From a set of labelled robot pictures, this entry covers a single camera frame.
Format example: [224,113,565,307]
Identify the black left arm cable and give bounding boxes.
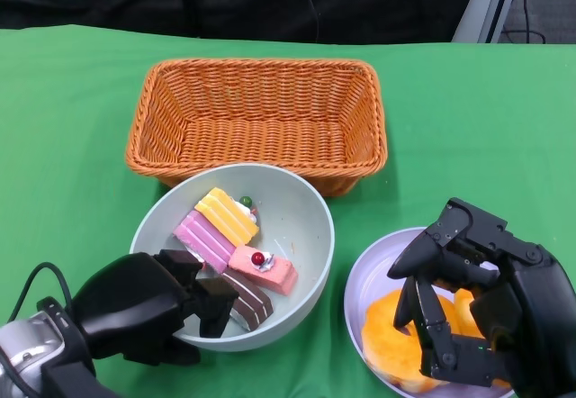
[8,261,74,328]

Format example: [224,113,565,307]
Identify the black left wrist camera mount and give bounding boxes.
[40,357,118,398]

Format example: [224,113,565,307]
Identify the orange wicker basket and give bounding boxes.
[124,58,389,197]

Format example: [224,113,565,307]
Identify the grey metal stand leg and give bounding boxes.
[451,0,530,43]

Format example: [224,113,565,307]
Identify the magenta striped cake slice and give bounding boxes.
[173,211,238,273]

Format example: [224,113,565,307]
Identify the green tablecloth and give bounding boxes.
[0,23,576,398]

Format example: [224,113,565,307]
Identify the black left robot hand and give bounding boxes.
[70,248,240,367]

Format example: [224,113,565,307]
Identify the chocolate striped cake slice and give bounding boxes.
[220,271,275,332]

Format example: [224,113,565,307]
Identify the black floor cable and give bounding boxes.
[501,0,548,44]

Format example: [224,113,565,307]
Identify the pink cake slice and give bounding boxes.
[228,244,299,298]

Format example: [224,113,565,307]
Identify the white round plate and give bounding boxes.
[344,226,518,398]

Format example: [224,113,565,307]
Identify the grey round bowl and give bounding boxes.
[129,162,337,353]

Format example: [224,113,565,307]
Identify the orange white pumpkin bread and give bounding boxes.
[453,287,513,390]

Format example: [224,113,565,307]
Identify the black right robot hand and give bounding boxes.
[386,197,576,398]

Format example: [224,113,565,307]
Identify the yellow cake piece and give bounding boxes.
[193,185,261,245]

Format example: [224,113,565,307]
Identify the plain orange bread ring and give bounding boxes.
[361,289,452,393]

